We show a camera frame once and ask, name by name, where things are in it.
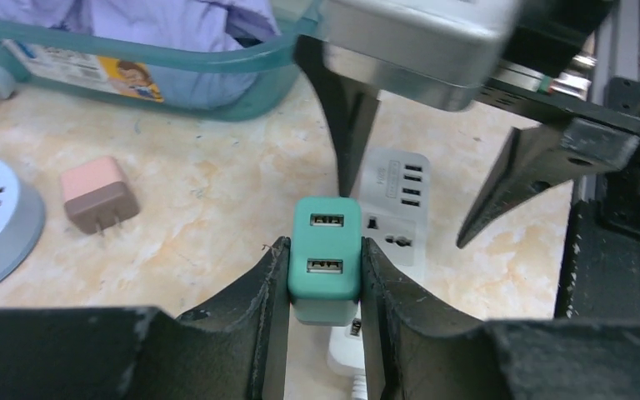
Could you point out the white power strip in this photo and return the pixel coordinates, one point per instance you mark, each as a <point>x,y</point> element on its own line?
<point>393,192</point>

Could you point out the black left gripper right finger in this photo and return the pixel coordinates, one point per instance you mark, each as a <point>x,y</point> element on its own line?
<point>417,346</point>

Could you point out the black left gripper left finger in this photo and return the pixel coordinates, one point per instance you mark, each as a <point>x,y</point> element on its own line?
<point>232,346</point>

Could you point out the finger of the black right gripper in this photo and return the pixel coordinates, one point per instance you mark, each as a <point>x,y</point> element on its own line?
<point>349,108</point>
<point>536,159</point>

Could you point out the teal USB charger plug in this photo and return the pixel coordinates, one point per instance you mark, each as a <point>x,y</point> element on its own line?
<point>324,265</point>

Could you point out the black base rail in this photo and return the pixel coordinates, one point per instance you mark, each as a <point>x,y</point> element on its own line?
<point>600,274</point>

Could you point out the brown pink USB charger plug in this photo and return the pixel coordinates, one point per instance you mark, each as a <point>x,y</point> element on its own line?
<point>97,195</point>

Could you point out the lavender cloth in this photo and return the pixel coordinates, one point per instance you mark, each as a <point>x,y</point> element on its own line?
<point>194,26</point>

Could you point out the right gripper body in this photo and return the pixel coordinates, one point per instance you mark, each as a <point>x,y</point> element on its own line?
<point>572,58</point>

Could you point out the teal plastic basin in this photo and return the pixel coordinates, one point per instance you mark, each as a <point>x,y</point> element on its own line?
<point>222,60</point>

